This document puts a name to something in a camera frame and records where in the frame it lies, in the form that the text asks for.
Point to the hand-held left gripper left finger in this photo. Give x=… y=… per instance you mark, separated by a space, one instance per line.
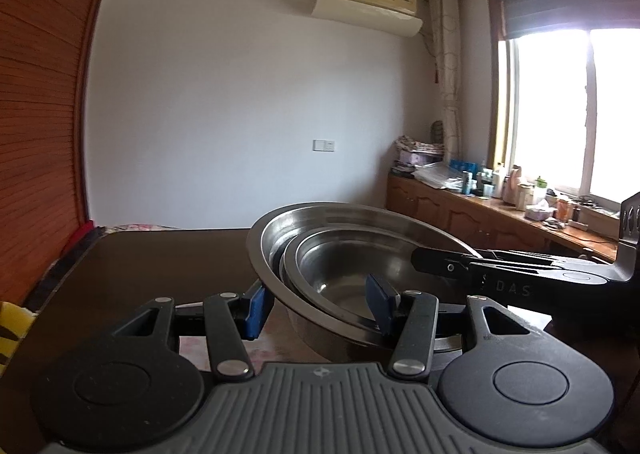
x=257 y=309

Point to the dark woven fan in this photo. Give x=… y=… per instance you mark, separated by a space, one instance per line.
x=437 y=132

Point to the purple box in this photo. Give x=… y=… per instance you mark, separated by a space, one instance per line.
x=419 y=158

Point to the white floral square plate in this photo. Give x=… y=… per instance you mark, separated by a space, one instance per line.
x=192 y=351

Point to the folded patterned cloth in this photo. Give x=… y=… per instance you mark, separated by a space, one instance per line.
x=420 y=144

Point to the clear plastic bags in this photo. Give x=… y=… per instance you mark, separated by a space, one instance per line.
x=440 y=176

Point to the white tissue box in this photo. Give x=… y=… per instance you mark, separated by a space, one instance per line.
x=539 y=214

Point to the white wall socket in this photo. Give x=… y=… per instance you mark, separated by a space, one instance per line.
x=323 y=145

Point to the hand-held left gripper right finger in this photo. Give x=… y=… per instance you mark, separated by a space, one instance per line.
x=380 y=304

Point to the floral bed sheet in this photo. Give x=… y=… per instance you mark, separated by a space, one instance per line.
x=145 y=227

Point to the red cloth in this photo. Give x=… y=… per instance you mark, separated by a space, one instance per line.
x=82 y=236

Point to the grey roller blind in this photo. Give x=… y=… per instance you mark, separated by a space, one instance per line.
x=565 y=9

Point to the white bottle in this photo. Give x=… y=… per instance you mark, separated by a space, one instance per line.
x=498 y=180

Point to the wall air conditioner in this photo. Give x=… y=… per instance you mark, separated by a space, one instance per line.
x=367 y=4

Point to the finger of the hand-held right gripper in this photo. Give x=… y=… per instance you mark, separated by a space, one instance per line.
x=500 y=255
x=440 y=266

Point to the large steel bowl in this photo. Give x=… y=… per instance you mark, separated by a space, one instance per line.
x=267 y=234

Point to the wooden louvered wardrobe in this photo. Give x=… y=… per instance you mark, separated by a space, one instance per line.
x=40 y=109

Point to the blue boxes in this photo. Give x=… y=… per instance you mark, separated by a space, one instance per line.
x=463 y=166

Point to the medium steel bowl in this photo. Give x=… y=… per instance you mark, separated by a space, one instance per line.
x=288 y=259

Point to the dark books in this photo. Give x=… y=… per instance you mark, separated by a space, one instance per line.
x=403 y=169

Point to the wooden sideboard cabinet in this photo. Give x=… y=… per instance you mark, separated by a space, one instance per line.
x=470 y=219

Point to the small steel bowl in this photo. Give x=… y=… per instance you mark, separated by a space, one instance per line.
x=350 y=264

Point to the patterned beige curtain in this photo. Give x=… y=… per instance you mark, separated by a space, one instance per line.
x=445 y=74

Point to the wooden framed window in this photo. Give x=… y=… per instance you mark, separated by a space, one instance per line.
x=550 y=109

